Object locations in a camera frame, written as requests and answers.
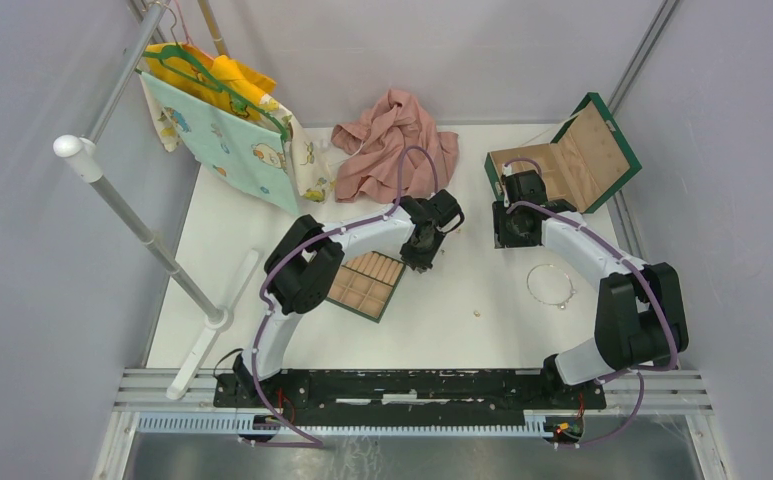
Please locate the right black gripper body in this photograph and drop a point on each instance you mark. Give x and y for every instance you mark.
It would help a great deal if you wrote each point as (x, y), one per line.
(506, 229)

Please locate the green clothes hanger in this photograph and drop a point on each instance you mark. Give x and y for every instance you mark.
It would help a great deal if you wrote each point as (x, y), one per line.
(214, 73)

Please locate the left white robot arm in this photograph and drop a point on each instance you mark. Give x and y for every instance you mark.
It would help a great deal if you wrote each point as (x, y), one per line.
(301, 269)

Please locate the pink crumpled cloth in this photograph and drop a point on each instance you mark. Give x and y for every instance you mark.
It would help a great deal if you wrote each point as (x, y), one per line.
(395, 148)

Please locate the open green jewelry box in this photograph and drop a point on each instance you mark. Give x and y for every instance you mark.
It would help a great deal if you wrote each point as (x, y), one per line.
(587, 161)

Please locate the yellow garment on hanger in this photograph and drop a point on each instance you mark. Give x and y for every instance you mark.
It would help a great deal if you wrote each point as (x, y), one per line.
(214, 76)

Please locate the mint cartoon print cloth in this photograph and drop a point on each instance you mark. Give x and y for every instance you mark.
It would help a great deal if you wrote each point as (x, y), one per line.
(248, 157)

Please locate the silver clothes rack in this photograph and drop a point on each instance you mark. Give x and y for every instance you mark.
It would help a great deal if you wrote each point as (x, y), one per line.
(78, 153)

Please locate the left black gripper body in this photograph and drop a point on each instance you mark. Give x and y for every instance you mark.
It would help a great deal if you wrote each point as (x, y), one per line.
(421, 257)

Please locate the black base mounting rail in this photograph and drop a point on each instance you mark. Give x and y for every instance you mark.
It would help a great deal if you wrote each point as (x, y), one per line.
(423, 398)

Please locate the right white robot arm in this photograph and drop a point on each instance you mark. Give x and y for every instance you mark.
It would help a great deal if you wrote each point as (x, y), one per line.
(640, 320)

